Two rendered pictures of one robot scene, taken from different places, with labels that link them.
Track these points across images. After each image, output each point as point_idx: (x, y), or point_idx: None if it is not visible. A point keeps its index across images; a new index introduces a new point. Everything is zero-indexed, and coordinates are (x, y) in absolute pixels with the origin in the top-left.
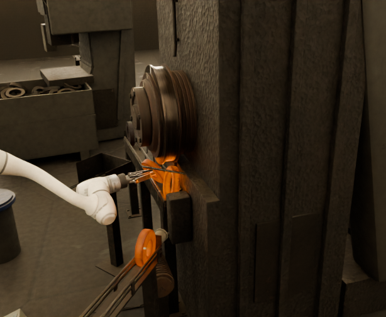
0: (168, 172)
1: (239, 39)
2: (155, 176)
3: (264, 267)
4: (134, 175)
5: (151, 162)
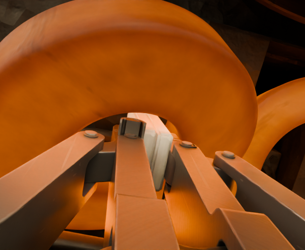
0: (299, 124)
1: None
2: (106, 185)
3: None
4: (291, 246)
5: (221, 37)
